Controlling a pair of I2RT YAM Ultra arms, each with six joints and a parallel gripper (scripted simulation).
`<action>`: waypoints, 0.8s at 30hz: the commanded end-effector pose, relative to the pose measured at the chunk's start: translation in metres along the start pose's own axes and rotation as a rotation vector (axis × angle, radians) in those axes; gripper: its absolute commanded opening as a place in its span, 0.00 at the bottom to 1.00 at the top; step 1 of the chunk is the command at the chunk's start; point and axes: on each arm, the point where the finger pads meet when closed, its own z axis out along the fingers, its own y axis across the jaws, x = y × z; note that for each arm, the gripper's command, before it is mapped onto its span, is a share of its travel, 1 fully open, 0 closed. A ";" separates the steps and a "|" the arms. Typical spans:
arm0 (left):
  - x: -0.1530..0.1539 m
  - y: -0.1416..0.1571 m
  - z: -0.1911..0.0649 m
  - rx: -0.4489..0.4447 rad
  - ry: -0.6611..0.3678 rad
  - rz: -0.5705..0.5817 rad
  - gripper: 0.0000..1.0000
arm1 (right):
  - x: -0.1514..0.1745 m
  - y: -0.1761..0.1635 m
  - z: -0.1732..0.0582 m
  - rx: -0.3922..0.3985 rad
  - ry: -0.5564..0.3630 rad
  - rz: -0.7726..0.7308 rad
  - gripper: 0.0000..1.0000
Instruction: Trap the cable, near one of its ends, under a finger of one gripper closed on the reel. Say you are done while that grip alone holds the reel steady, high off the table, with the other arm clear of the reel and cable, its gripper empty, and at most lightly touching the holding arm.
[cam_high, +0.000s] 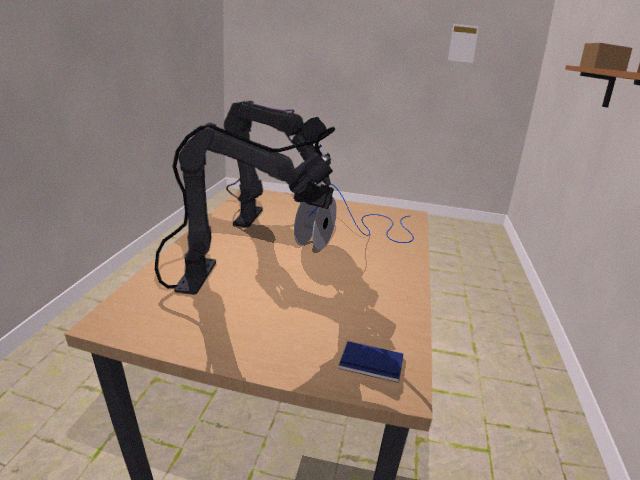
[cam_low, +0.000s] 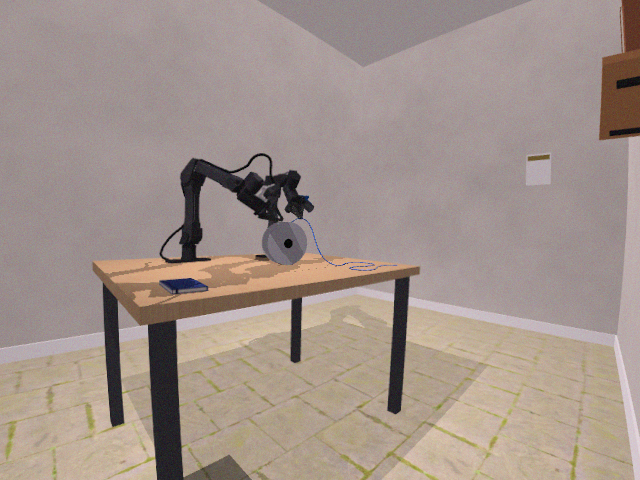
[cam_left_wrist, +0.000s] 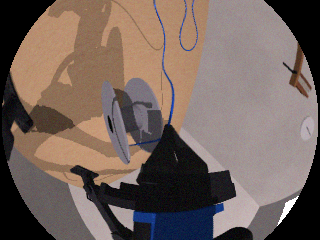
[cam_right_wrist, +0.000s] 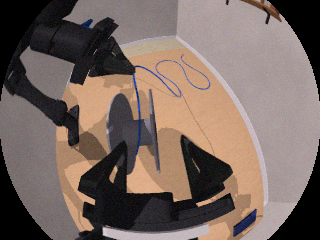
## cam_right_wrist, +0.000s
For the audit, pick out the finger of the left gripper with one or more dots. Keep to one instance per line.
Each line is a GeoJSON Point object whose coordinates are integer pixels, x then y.
{"type": "Point", "coordinates": [100, 70]}
{"type": "Point", "coordinates": [106, 58]}

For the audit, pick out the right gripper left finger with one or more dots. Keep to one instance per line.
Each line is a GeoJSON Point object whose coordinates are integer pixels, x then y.
{"type": "Point", "coordinates": [98, 175]}

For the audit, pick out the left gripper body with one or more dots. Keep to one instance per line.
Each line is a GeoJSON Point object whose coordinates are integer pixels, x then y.
{"type": "Point", "coordinates": [72, 45]}

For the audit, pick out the grey disc with black centre hole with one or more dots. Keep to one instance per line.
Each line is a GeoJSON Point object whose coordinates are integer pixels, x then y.
{"type": "Point", "coordinates": [120, 125]}

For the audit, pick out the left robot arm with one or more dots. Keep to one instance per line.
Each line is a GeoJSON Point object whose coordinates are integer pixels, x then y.
{"type": "Point", "coordinates": [41, 41]}

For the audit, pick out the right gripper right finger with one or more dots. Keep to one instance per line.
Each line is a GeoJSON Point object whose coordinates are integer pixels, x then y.
{"type": "Point", "coordinates": [213, 171]}

